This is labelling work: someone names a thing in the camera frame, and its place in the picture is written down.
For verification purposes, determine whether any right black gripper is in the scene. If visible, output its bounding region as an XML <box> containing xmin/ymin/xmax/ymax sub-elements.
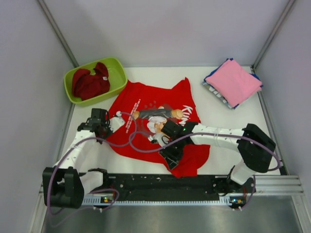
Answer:
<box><xmin>159</xmin><ymin>136</ymin><xmax>185</xmax><ymax>169</ymax></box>

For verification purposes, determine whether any bright red t-shirt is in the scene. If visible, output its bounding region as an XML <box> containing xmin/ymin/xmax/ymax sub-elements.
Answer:
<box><xmin>108</xmin><ymin>78</ymin><xmax>210</xmax><ymax>178</ymax></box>

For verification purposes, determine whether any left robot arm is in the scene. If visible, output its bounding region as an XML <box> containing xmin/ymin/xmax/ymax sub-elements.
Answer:
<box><xmin>42</xmin><ymin>108</ymin><xmax>113</xmax><ymax>209</ymax></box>

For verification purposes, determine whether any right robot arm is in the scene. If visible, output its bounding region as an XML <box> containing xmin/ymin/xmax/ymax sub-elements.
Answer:
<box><xmin>150</xmin><ymin>120</ymin><xmax>276</xmax><ymax>194</ymax></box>

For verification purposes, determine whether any dark red t-shirt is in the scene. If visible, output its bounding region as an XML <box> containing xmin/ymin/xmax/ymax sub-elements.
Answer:
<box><xmin>72</xmin><ymin>62</ymin><xmax>110</xmax><ymax>101</ymax></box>

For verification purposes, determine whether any green plastic basin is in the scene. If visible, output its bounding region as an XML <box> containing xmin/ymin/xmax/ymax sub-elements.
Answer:
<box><xmin>64</xmin><ymin>57</ymin><xmax>128</xmax><ymax>106</ymax></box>

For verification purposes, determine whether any patterned folded t-shirt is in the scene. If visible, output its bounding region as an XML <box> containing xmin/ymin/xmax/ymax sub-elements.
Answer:
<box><xmin>201</xmin><ymin>81</ymin><xmax>239</xmax><ymax>109</ymax></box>

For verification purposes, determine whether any pink folded t-shirt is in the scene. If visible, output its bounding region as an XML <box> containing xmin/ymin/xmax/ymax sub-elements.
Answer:
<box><xmin>207</xmin><ymin>60</ymin><xmax>263</xmax><ymax>107</ymax></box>

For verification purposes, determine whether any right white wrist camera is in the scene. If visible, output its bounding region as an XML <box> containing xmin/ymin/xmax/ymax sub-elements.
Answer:
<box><xmin>148</xmin><ymin>133</ymin><xmax>166</xmax><ymax>147</ymax></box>

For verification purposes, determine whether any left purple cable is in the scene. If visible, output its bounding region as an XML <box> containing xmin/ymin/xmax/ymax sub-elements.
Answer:
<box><xmin>47</xmin><ymin>111</ymin><xmax>138</xmax><ymax>216</ymax></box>

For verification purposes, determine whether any purple cable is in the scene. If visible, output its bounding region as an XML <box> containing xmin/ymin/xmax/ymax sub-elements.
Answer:
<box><xmin>47</xmin><ymin>111</ymin><xmax>138</xmax><ymax>216</ymax></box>
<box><xmin>128</xmin><ymin>131</ymin><xmax>281</xmax><ymax>211</ymax></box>

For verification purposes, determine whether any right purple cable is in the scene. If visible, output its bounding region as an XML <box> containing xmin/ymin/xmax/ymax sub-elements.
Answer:
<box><xmin>128</xmin><ymin>131</ymin><xmax>281</xmax><ymax>211</ymax></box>

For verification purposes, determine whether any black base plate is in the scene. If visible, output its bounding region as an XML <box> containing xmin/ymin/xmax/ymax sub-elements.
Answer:
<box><xmin>95</xmin><ymin>173</ymin><xmax>254</xmax><ymax>202</ymax></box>

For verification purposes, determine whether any grey slotted cable duct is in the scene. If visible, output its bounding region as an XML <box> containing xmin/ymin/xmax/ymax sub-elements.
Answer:
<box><xmin>82</xmin><ymin>195</ymin><xmax>245</xmax><ymax>207</ymax></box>

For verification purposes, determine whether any aluminium frame rail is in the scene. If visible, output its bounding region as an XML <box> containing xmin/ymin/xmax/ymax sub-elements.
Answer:
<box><xmin>38</xmin><ymin>176</ymin><xmax>305</xmax><ymax>195</ymax></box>

